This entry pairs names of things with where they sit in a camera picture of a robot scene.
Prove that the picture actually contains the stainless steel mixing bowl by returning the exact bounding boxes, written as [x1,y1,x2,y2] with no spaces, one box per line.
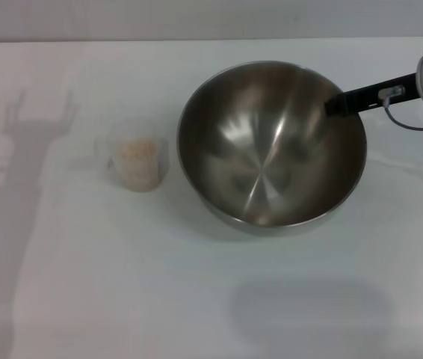
[176,60,368,236]

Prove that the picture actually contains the white rice grains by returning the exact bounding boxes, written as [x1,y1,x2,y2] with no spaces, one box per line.
[116,137,160,192]

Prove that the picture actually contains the clear plastic measuring cup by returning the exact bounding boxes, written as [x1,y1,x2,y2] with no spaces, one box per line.
[95,118,170,194]

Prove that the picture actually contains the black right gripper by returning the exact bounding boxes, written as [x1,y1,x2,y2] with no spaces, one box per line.
[324,73,419,119]

